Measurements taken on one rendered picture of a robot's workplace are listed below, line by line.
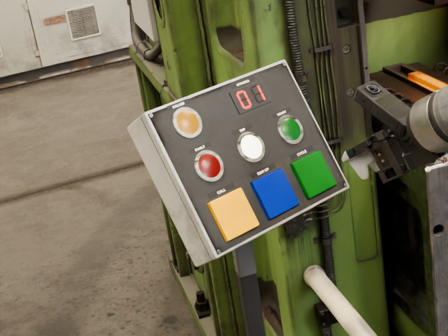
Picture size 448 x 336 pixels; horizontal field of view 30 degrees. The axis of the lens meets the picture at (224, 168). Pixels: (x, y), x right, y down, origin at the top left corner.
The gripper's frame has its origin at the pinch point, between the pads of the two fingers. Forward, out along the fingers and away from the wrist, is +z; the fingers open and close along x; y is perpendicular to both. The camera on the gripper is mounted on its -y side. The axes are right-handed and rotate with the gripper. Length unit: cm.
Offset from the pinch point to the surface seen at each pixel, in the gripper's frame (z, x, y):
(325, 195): 11.0, 0.6, 5.1
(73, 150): 345, 117, -77
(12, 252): 263, 28, -29
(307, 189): 10.3, -3.4, 2.6
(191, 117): 10.6, -19.0, -17.9
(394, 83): 34, 55, -11
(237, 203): 10.3, -18.6, -0.9
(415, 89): 27, 53, -7
